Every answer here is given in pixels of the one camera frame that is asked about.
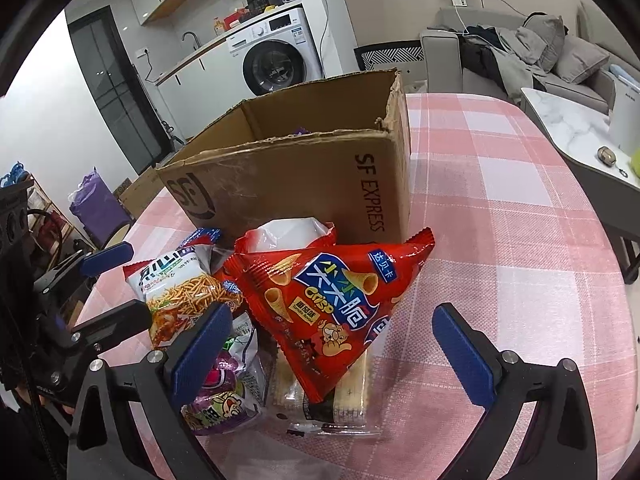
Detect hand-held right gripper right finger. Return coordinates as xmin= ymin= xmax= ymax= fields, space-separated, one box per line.
xmin=432 ymin=303 xmax=599 ymax=480

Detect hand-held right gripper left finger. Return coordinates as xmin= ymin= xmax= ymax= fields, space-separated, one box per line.
xmin=65 ymin=301 xmax=236 ymax=480

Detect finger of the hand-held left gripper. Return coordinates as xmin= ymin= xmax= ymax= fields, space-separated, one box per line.
xmin=32 ymin=241 xmax=134 ymax=295
xmin=47 ymin=299 xmax=152 ymax=386

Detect white green snack packet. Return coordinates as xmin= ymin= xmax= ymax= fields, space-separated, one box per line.
xmin=225 ymin=312 xmax=268 ymax=408

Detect purple cartoon snack packet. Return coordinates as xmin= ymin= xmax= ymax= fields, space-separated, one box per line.
xmin=180 ymin=350 xmax=263 ymax=436

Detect orange noodle snack bag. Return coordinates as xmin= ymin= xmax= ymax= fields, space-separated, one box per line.
xmin=123 ymin=244 xmax=246 ymax=351

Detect clear cracker packet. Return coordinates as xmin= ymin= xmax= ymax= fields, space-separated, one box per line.
xmin=290 ymin=350 xmax=383 ymax=439
xmin=270 ymin=350 xmax=311 ymax=421

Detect blue cookie packet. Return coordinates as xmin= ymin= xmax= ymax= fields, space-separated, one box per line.
xmin=182 ymin=228 xmax=223 ymax=249

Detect red triangular snack bag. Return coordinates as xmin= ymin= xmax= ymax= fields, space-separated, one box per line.
xmin=222 ymin=227 xmax=436 ymax=405

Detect white and red snack bag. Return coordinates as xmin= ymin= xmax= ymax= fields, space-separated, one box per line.
xmin=234 ymin=217 xmax=338 ymax=257

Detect brown cardboard box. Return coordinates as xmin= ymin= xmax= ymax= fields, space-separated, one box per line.
xmin=156 ymin=71 xmax=412 ymax=248

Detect round stool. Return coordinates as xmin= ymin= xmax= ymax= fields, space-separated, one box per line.
xmin=106 ymin=225 xmax=134 ymax=252

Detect wooden shelf rack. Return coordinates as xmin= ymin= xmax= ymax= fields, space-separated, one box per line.
xmin=0 ymin=160 xmax=97 ymax=266

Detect small cardboard floor box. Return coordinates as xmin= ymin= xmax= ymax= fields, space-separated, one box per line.
xmin=117 ymin=167 xmax=167 ymax=219

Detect blue shoes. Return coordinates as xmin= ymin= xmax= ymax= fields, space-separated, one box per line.
xmin=0 ymin=161 xmax=31 ymax=187

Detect pink plaid tablecloth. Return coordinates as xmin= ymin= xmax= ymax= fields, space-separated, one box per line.
xmin=70 ymin=92 xmax=636 ymax=480

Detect grey floor mop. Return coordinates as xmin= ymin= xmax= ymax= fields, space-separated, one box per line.
xmin=164 ymin=119 xmax=187 ymax=152

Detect dark glossy refrigerator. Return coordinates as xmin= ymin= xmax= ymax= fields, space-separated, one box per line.
xmin=67 ymin=6 xmax=167 ymax=162

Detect white kitchen counter cabinet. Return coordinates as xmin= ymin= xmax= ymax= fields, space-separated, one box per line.
xmin=155 ymin=35 xmax=238 ymax=142

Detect key fob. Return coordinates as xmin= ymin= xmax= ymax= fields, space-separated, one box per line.
xmin=597 ymin=146 xmax=632 ymax=177

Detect white marble coffee table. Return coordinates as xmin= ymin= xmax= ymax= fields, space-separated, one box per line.
xmin=520 ymin=87 xmax=640 ymax=283

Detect white washing machine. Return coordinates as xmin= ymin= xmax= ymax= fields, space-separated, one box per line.
xmin=226 ymin=7 xmax=323 ymax=97

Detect white appliance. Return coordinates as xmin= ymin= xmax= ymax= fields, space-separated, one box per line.
xmin=607 ymin=67 xmax=640 ymax=154

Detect grey coat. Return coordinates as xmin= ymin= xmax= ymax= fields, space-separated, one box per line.
xmin=492 ymin=27 xmax=547 ymax=98

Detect grey sofa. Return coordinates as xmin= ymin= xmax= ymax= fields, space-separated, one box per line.
xmin=419 ymin=0 xmax=640 ymax=113

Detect dark clothing pile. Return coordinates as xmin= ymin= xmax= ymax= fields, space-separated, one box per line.
xmin=457 ymin=25 xmax=548 ymax=102

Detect grey square pillow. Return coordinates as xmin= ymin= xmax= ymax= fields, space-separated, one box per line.
xmin=522 ymin=14 xmax=567 ymax=74
xmin=554 ymin=35 xmax=614 ymax=85

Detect light blue cushion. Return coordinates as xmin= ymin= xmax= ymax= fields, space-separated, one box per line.
xmin=609 ymin=62 xmax=640 ymax=86

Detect white charging cable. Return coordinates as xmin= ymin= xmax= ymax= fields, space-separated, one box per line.
xmin=451 ymin=5 xmax=472 ymax=37

